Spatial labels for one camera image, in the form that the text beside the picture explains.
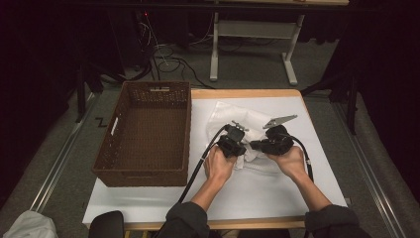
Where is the black chair back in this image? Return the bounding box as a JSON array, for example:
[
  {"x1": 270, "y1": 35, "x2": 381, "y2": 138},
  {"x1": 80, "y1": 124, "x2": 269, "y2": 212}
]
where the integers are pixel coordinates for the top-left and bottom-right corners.
[{"x1": 88, "y1": 210, "x2": 126, "y2": 238}]

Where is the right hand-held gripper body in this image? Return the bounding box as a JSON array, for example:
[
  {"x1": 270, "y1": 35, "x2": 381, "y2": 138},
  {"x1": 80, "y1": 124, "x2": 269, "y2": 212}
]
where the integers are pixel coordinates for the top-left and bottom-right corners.
[{"x1": 262, "y1": 114, "x2": 298, "y2": 157}]

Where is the black floor cable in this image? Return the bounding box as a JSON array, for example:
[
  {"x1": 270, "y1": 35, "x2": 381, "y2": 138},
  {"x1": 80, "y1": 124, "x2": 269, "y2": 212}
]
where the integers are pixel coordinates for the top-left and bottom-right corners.
[{"x1": 153, "y1": 46, "x2": 216, "y2": 90}]

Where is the right hand-held gripper black cable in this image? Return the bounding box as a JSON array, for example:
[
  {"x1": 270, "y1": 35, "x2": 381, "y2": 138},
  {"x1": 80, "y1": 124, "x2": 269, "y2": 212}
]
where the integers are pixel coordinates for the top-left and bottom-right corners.
[{"x1": 286, "y1": 133, "x2": 315, "y2": 182}]

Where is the hand-held gripper black cable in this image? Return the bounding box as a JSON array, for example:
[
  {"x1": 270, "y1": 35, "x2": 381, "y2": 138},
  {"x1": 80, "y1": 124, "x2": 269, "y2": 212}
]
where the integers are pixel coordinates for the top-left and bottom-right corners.
[
  {"x1": 286, "y1": 133, "x2": 315, "y2": 182},
  {"x1": 177, "y1": 123, "x2": 231, "y2": 204}
]

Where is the white cloth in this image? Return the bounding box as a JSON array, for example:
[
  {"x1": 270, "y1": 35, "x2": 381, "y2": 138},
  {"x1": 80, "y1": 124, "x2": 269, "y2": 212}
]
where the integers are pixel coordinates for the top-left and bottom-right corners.
[
  {"x1": 1, "y1": 210, "x2": 59, "y2": 238},
  {"x1": 206, "y1": 100, "x2": 285, "y2": 177}
]

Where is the black stand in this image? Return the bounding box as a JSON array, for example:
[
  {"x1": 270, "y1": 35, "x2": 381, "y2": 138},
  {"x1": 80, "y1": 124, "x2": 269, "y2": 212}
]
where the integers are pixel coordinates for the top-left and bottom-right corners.
[
  {"x1": 300, "y1": 70, "x2": 361, "y2": 136},
  {"x1": 73, "y1": 62, "x2": 107, "y2": 123}
]

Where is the person's right hand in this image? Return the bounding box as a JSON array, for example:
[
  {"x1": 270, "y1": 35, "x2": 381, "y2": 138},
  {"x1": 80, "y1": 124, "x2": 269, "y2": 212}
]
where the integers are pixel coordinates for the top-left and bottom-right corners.
[{"x1": 266, "y1": 146, "x2": 309, "y2": 181}]

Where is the white table mat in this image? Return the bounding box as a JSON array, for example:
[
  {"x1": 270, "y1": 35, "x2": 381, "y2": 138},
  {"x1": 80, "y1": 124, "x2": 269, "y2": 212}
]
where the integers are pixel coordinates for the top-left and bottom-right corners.
[{"x1": 82, "y1": 95, "x2": 351, "y2": 226}]

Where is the brown woven basket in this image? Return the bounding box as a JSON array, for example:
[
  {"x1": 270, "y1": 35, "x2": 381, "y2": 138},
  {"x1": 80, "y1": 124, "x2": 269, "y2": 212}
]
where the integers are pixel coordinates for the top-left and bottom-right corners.
[{"x1": 91, "y1": 80, "x2": 192, "y2": 188}]

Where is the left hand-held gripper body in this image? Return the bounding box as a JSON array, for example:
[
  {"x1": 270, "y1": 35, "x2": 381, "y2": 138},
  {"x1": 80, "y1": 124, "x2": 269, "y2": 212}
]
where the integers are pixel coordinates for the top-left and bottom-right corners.
[{"x1": 216, "y1": 120, "x2": 250, "y2": 157}]

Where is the metal floor rail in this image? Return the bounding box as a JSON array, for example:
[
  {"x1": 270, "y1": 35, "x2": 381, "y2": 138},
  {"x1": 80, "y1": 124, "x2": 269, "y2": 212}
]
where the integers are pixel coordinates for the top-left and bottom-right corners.
[
  {"x1": 331, "y1": 102, "x2": 409, "y2": 238},
  {"x1": 29, "y1": 93, "x2": 100, "y2": 212}
]

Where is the white desk frame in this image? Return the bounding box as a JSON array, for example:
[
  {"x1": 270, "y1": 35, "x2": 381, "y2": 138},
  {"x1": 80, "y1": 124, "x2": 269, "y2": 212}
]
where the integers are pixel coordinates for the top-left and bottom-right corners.
[{"x1": 204, "y1": 0, "x2": 350, "y2": 87}]

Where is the white floor cable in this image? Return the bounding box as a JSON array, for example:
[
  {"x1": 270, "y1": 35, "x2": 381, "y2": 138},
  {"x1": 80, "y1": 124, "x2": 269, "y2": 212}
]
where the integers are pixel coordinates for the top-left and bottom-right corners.
[{"x1": 138, "y1": 13, "x2": 170, "y2": 67}]

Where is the person's left hand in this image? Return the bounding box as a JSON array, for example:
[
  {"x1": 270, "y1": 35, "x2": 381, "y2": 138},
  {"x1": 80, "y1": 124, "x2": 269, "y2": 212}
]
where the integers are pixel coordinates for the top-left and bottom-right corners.
[{"x1": 203, "y1": 145, "x2": 238, "y2": 186}]

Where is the left hand-held gripper black cable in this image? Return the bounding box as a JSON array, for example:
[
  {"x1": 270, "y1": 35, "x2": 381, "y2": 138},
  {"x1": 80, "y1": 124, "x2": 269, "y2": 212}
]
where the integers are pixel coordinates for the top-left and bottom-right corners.
[{"x1": 177, "y1": 123, "x2": 231, "y2": 204}]

